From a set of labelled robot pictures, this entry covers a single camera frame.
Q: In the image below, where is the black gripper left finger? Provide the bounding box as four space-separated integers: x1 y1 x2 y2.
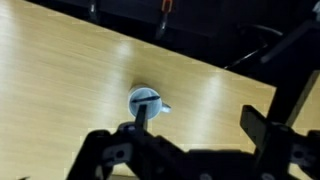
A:
65 104 188 180

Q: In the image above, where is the black cable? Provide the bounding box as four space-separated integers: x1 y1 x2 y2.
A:
223 24 284 71

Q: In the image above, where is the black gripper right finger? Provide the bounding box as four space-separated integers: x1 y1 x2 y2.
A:
239 104 320 180

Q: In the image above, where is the black tripod stand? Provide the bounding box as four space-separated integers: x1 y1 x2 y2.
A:
259 19 320 128

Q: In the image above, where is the white ceramic mug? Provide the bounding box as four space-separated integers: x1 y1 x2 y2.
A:
127 85 173 121

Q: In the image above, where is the orange and black clamp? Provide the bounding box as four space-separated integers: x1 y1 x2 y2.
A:
154 0 176 41

